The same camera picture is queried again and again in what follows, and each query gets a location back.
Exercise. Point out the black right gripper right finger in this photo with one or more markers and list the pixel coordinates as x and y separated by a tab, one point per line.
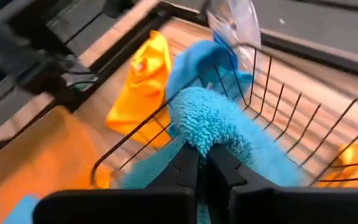
259	205

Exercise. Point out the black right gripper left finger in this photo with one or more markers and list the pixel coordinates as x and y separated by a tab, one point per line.
166	205

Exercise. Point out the turquoise fluffy microfiber towel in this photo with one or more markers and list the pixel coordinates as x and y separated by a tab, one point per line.
210	121

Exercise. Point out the blue ribbed microfiber towel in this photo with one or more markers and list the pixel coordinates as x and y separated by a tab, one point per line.
194	59

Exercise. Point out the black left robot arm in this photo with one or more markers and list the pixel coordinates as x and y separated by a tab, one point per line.
20	56

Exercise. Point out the orange microfiber towel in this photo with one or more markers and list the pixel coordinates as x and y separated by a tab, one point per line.
145	90
357	155
42	155

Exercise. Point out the clear spray bottle white trigger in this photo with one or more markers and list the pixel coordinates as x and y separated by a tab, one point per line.
235	21

